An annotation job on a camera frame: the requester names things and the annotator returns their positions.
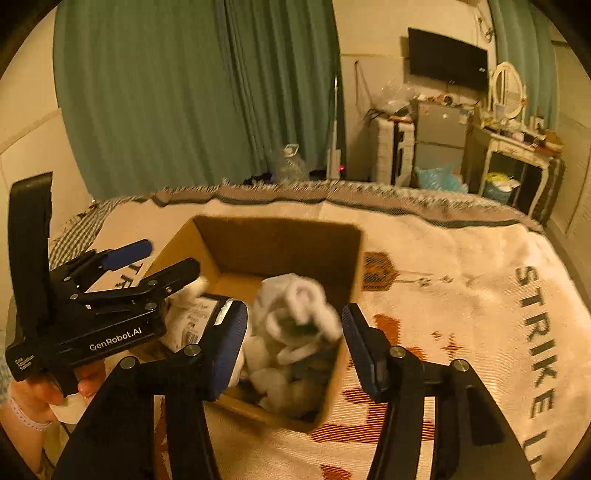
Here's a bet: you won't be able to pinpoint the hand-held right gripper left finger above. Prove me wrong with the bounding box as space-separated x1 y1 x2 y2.
52 299 250 480

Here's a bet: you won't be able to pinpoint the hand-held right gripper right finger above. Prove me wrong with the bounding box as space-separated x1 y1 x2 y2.
341 303 539 480

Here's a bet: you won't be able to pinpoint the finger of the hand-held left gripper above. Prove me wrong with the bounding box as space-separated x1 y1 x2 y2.
53 239 154 291
69 257 202 315

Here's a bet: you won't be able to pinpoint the small white sock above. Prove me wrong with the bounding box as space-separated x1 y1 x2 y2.
179 276 209 303

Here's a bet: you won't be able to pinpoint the labelled white wipes packet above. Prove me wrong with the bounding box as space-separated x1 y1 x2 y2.
161 294 232 352

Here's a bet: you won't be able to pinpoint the white fluffy cloth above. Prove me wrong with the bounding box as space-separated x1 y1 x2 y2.
240 342 326 412

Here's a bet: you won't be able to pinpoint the brown cardboard box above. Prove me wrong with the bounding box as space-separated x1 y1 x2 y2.
139 215 365 435

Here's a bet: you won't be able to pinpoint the person's left hand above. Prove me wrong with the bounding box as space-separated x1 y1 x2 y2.
7 359 107 425

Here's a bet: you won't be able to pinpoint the grey checked quilt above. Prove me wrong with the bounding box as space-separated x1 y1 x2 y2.
48 198 116 271

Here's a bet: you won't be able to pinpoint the white wristband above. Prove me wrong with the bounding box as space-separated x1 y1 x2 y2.
7 399 51 432

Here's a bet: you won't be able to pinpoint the cream printed blanket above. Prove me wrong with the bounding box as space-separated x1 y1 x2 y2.
46 180 591 480

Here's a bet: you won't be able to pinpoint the wide green curtain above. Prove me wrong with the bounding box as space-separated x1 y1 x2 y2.
53 0 232 199

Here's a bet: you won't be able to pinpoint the large clear water bottle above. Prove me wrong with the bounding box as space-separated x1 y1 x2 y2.
274 144 310 182

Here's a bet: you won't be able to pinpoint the blue plastic bag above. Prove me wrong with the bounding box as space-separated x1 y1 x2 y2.
413 165 469 193

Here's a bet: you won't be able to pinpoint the white stick vacuum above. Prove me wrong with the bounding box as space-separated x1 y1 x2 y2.
325 76 345 180

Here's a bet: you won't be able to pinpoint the white storage cabinet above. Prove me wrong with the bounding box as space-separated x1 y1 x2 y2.
372 113 416 186

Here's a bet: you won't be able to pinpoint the bin with yellow bag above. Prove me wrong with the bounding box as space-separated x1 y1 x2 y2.
482 172 522 204

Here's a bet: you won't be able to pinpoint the grey mini fridge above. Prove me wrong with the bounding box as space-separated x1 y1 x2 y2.
413 100 472 181

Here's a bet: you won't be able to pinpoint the striped cloth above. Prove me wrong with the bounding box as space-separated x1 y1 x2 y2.
538 157 566 224

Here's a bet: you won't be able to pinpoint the white dressing table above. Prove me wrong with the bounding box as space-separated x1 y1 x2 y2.
475 124 557 217

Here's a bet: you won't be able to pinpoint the clear plastic bag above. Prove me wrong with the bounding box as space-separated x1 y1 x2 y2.
379 78 419 114

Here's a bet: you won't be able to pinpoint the cosmetics on dressing table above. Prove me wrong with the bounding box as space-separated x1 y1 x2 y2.
480 104 564 153

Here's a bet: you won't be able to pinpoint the white oval vanity mirror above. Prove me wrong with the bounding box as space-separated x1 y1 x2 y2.
489 61 528 121

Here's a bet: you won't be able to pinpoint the narrow green curtain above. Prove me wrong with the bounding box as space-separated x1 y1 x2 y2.
489 0 555 121

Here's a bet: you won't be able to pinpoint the black wall television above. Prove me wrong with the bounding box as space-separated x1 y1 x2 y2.
407 27 489 92

